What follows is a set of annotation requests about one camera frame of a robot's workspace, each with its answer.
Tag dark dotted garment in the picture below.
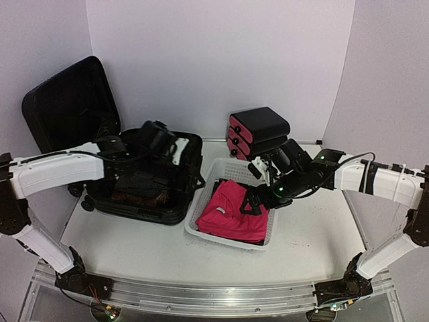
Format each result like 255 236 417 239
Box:
114 176 169 198

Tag pink garment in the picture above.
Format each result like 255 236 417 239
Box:
195 179 271 244

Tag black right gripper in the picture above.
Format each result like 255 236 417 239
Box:
240 169 308 217

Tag white perforated plastic basket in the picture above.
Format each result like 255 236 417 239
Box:
184 158 276 250

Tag black ribbed hard-shell suitcase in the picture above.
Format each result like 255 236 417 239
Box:
21 56 204 225

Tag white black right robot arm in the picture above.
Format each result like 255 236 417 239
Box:
241 140 428 305

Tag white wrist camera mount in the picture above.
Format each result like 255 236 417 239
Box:
172 138 189 166
247 156 271 186

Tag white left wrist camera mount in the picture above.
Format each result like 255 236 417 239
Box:
172 138 189 166

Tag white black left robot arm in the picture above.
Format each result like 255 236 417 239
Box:
1 121 188 298

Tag black pink drawer organizer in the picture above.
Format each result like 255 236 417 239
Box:
227 107 290 160

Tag red plaid garment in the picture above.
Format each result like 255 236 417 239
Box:
111 192 168 207

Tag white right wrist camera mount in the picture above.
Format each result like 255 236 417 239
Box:
247 156 271 186

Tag aluminium rail frame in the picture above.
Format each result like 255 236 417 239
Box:
19 261 404 321

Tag black white splatter jeans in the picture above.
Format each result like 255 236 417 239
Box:
212 179 275 248

